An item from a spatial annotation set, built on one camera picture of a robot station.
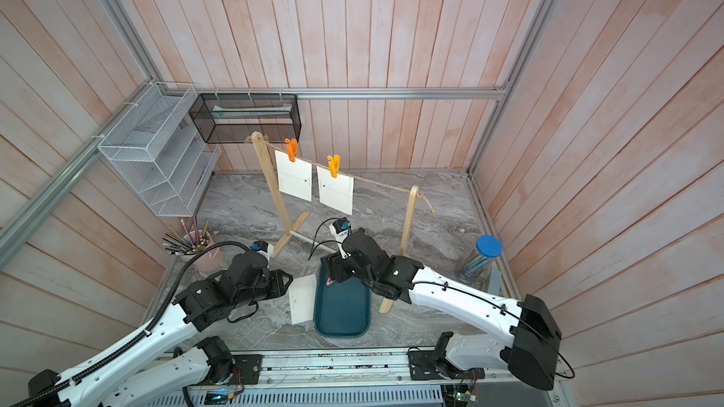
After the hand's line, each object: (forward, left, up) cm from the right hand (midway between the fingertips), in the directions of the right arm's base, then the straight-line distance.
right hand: (330, 254), depth 75 cm
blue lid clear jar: (+1, -42, -3) cm, 42 cm away
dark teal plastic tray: (-9, -3, -19) cm, 21 cm away
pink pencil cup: (+7, +46, -8) cm, 47 cm away
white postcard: (-6, +10, -19) cm, 22 cm away
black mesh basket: (+54, +42, +6) cm, 69 cm away
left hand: (-6, +12, -6) cm, 14 cm away
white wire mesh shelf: (+23, +49, +14) cm, 56 cm away
